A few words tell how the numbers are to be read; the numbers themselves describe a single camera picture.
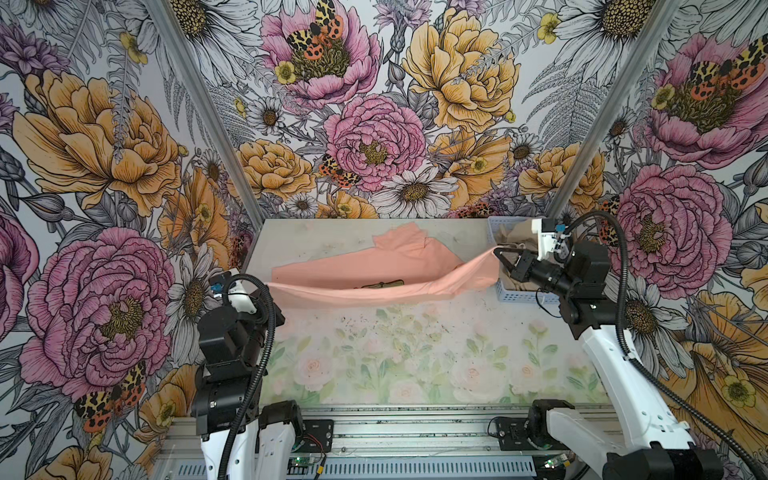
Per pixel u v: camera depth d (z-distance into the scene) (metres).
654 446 0.38
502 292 0.94
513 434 0.74
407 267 1.09
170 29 0.73
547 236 0.64
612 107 0.89
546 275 0.62
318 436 0.73
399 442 0.74
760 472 0.35
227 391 0.44
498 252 0.71
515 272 0.64
